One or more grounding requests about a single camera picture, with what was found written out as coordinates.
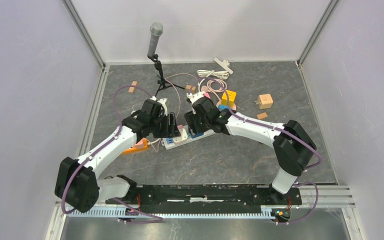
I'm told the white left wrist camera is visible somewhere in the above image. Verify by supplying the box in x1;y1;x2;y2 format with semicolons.
150;96;169;116

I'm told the white cube adapter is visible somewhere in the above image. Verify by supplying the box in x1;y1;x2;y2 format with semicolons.
173;128;189;145

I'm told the slotted cable duct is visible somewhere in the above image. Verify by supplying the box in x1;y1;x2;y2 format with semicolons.
68;205;275;220

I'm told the flat wooden block right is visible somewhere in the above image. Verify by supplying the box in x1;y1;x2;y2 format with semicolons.
256;112;268;120

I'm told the wooden block left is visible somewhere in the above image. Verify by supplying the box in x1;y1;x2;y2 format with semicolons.
128;81;138;94

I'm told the light blue flat adapter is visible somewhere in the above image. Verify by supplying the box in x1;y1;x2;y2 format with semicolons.
217;104;231;111

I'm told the round pink socket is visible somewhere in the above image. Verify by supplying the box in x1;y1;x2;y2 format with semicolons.
215;100;237;112

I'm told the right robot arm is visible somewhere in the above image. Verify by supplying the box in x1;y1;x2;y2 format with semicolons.
184;93;317;204

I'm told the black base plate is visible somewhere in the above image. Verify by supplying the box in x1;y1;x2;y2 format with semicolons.
121;184;302;214

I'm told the grey microphone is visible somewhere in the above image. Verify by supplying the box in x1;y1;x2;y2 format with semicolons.
147;22;164;57

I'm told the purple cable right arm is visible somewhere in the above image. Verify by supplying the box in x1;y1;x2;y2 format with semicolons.
205;78;323;226

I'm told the white clip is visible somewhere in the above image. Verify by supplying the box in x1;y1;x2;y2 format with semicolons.
213;57;234;75

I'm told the orange power strip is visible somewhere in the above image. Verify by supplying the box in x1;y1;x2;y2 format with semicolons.
121;138;149;155

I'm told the coiled white cable back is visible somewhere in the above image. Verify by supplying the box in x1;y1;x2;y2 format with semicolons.
196;69;230;93

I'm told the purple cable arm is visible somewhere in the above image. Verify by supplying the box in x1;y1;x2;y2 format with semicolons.
205;78;323;226
61;85;165;224

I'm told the pink plug on orange strip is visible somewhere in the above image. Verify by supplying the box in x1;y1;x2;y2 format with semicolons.
134;138;149;150

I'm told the blue cube adapter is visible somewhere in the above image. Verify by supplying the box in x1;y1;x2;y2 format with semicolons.
191;133;204;139

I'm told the yellow cube adapter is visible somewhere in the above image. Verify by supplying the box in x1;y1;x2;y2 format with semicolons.
220;90;237;108

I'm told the wooden block near tripod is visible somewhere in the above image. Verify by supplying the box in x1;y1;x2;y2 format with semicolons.
185;85;196;93

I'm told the long white power strip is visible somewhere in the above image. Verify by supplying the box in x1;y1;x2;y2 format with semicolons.
161;130;215;150

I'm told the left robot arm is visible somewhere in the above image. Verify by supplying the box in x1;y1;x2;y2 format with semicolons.
54;96;180;213

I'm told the beige dragon cube adapter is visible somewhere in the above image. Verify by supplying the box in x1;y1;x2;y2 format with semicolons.
256;93;274;110

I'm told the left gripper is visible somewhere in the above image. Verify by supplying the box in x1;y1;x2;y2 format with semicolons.
149;112;181;139

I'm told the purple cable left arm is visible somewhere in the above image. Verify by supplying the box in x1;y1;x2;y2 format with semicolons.
61;85;165;224

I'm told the coiled pink cable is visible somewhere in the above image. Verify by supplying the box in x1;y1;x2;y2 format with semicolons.
201;78;228;102

